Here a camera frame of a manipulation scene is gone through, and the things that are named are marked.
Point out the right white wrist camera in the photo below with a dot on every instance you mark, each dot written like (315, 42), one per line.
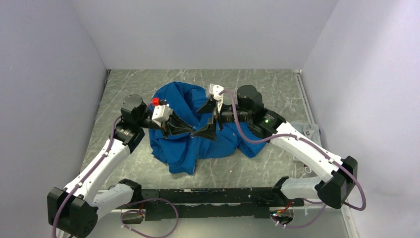
(216, 92)

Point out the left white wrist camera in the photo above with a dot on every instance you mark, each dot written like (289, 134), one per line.
(162, 111)

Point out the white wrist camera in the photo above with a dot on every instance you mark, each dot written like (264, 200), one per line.
(216, 92)
(162, 111)

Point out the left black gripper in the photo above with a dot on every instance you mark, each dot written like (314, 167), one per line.
(174, 126)

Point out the blue zip jacket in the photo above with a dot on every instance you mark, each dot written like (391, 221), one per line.
(182, 151)

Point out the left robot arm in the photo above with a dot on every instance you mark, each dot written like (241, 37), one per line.
(76, 208)

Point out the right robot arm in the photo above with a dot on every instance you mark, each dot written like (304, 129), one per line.
(336, 181)

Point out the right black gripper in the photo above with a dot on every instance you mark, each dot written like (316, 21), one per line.
(208, 107)

